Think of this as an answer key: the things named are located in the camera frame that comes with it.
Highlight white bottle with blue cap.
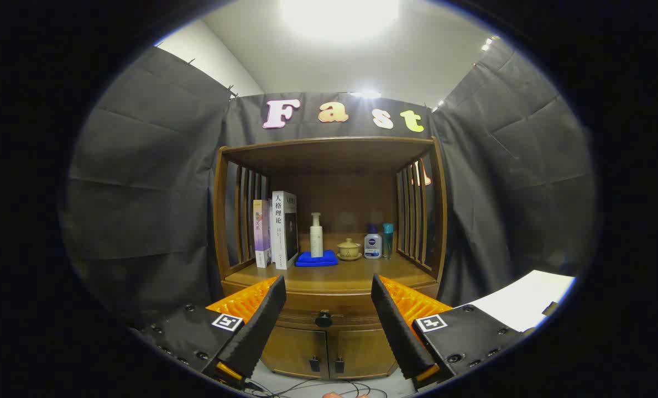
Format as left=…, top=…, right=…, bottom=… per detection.
left=364, top=224, right=383, bottom=259

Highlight blue folded cloth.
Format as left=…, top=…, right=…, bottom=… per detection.
left=295, top=250, right=339, bottom=268

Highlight black floor cables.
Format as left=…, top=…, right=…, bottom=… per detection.
left=246, top=377, right=388, bottom=398

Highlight wooden drawer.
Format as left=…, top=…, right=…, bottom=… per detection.
left=222, top=281, right=440, bottom=331

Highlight wooden cabinet door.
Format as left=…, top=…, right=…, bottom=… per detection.
left=327, top=327, right=399, bottom=379
left=260, top=326, right=330, bottom=379

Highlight thick white book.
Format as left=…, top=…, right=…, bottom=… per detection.
left=271, top=191, right=300, bottom=270

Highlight white pump bottle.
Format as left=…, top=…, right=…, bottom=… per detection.
left=310, top=212, right=324, bottom=258

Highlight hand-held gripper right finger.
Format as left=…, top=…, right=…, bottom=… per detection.
left=370, top=274, right=534, bottom=390

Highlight wooden cabinet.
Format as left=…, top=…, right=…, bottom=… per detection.
left=213, top=137, right=448, bottom=381

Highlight purple book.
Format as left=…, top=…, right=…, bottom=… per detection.
left=253, top=200, right=273, bottom=269

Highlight wooden countertop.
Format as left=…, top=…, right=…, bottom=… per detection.
left=224, top=252, right=440, bottom=294

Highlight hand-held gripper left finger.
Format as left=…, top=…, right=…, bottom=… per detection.
left=135, top=275, right=287, bottom=387

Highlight beige lidded tea cup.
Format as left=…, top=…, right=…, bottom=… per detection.
left=337, top=238, right=363, bottom=261

